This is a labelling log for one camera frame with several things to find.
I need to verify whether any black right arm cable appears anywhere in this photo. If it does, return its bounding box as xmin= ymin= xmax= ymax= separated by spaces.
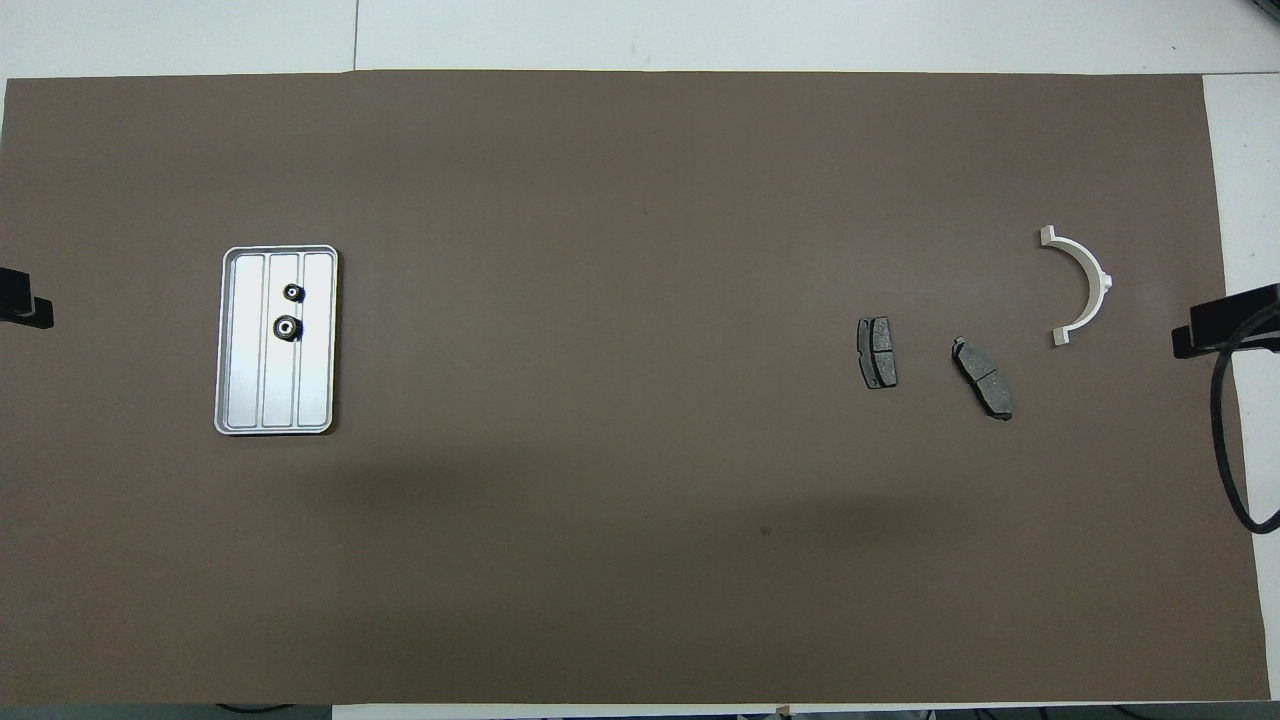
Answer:
xmin=1210 ymin=300 xmax=1280 ymax=534

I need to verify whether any brown table mat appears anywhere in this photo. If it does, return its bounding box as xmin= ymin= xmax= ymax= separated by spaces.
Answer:
xmin=0 ymin=70 xmax=1273 ymax=706

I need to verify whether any short dark brake pad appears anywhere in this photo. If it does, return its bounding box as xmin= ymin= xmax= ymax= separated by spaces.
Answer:
xmin=856 ymin=316 xmax=899 ymax=391

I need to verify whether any silver metal tray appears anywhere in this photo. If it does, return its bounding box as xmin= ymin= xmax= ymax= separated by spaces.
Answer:
xmin=214 ymin=245 xmax=340 ymax=436

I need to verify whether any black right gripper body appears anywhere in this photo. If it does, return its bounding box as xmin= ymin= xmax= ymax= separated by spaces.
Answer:
xmin=1240 ymin=284 xmax=1280 ymax=351

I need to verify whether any white semicircular bracket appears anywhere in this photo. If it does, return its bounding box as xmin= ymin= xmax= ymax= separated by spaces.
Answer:
xmin=1039 ymin=225 xmax=1114 ymax=348

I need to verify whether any long dark brake pad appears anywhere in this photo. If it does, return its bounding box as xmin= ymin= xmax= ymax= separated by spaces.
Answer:
xmin=950 ymin=337 xmax=1015 ymax=422

